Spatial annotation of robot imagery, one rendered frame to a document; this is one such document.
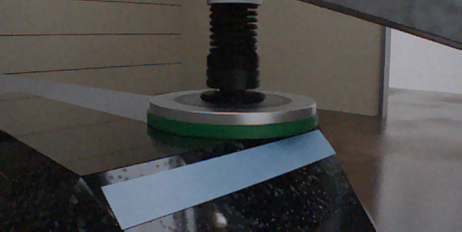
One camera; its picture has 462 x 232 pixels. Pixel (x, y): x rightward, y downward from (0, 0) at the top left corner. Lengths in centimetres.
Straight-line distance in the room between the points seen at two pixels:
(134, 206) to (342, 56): 546
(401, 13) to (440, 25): 4
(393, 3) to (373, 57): 509
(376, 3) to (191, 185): 27
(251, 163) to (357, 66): 523
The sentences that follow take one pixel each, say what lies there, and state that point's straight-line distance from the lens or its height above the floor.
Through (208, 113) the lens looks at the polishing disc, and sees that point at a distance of 46.
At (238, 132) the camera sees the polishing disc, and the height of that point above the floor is 83.
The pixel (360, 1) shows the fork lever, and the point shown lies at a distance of 48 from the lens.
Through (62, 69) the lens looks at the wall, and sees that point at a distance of 637.
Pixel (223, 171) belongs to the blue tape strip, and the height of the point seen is 80.
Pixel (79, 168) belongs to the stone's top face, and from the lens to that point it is 37.
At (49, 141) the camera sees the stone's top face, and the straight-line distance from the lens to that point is 47.
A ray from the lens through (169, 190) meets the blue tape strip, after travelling 37.
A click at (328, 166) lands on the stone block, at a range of 53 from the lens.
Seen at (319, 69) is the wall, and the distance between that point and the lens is 592.
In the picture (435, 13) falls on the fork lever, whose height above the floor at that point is 96.
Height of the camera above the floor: 93
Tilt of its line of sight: 8 degrees down
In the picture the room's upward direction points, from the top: 1 degrees clockwise
